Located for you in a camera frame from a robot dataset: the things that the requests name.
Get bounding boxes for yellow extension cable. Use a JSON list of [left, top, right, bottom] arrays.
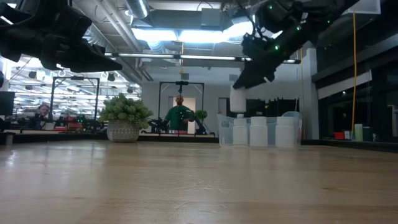
[[351, 12, 358, 139]]

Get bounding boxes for long ceiling light strip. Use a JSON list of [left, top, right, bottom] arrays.
[[104, 52, 301, 64]]

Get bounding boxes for silver ventilation duct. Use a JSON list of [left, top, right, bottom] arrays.
[[126, 0, 150, 19]]

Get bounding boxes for clear plastic basket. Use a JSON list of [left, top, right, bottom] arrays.
[[216, 111, 303, 149]]

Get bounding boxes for grey ceiling box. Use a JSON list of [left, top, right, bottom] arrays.
[[200, 7, 224, 27]]

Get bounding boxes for white ceiling panel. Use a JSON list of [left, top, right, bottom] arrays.
[[348, 0, 382, 16]]

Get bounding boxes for black monitor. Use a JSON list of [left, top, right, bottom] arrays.
[[0, 91, 16, 116]]

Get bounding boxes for green artificial plant in pot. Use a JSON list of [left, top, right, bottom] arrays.
[[98, 92, 154, 143]]

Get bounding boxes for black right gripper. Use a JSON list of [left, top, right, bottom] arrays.
[[232, 29, 299, 89]]

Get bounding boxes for person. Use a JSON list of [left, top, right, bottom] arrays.
[[29, 104, 52, 130], [164, 95, 195, 133]]

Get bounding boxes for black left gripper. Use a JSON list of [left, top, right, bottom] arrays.
[[34, 4, 123, 73]]

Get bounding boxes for black rig frame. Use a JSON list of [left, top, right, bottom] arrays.
[[158, 81, 205, 134], [49, 76, 101, 121]]

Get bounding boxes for black table frame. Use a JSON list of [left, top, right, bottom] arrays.
[[0, 132, 398, 154]]

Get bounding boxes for light green cup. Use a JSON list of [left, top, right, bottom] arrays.
[[354, 123, 364, 141]]

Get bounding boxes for white plastic pill bottle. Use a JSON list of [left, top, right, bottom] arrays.
[[274, 116, 295, 148], [229, 86, 247, 113], [249, 116, 269, 147], [233, 117, 249, 147]]

